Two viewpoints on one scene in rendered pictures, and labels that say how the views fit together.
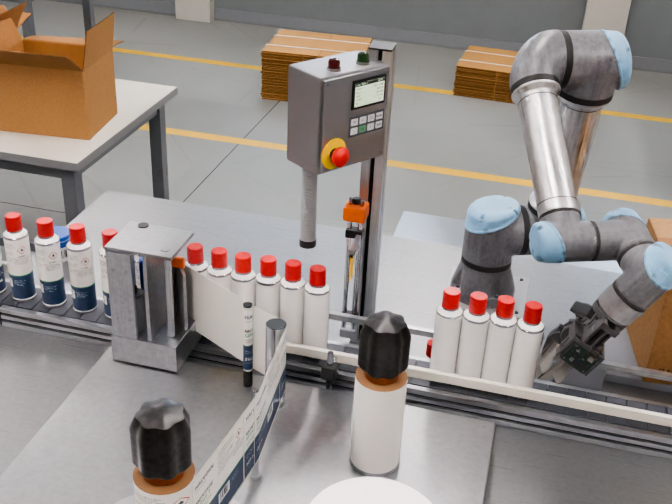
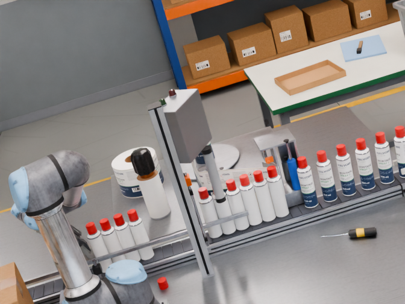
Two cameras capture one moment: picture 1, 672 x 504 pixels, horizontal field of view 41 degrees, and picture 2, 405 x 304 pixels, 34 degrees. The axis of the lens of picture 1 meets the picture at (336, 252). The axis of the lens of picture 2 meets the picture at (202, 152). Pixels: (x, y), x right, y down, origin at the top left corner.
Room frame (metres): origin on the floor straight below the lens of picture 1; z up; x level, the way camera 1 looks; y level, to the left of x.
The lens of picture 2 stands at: (3.58, -0.47, 2.24)
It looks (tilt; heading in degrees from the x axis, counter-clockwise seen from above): 26 degrees down; 165
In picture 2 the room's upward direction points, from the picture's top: 17 degrees counter-clockwise
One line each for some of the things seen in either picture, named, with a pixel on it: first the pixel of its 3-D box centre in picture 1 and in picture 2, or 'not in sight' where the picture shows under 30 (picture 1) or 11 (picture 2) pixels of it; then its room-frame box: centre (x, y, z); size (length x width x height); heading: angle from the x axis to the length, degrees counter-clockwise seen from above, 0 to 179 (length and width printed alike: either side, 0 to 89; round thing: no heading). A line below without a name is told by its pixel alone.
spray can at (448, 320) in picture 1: (446, 334); (139, 234); (1.46, -0.23, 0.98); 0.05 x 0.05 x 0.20
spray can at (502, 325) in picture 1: (499, 343); (112, 243); (1.44, -0.33, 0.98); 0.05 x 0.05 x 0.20
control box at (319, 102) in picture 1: (338, 112); (181, 126); (1.60, 0.01, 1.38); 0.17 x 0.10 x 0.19; 132
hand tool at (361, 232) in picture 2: not in sight; (347, 234); (1.81, 0.42, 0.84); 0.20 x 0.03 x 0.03; 57
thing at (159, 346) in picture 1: (154, 295); (281, 169); (1.50, 0.36, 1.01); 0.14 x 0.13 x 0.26; 77
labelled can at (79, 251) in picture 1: (81, 268); (345, 169); (1.64, 0.55, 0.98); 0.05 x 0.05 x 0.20
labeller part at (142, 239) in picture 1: (150, 239); (274, 139); (1.50, 0.36, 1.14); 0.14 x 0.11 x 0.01; 77
